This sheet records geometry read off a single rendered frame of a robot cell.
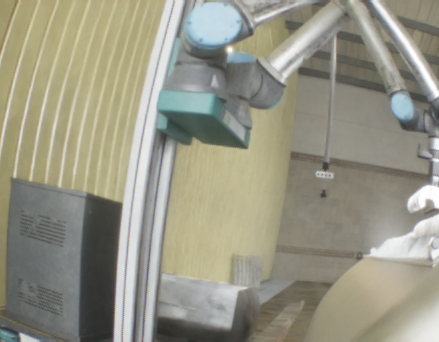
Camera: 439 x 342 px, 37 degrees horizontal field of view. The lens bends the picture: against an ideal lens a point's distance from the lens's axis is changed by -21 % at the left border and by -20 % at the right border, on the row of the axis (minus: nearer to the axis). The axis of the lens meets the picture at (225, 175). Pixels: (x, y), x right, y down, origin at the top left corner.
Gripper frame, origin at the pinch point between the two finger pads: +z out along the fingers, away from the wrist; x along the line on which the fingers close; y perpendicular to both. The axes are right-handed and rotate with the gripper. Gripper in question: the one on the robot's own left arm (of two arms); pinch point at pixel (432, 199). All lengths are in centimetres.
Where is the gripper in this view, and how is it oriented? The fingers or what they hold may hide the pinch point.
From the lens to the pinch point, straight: 249.4
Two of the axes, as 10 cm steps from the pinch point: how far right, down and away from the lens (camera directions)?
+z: -1.5, 9.9, -0.8
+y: 9.8, 1.3, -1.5
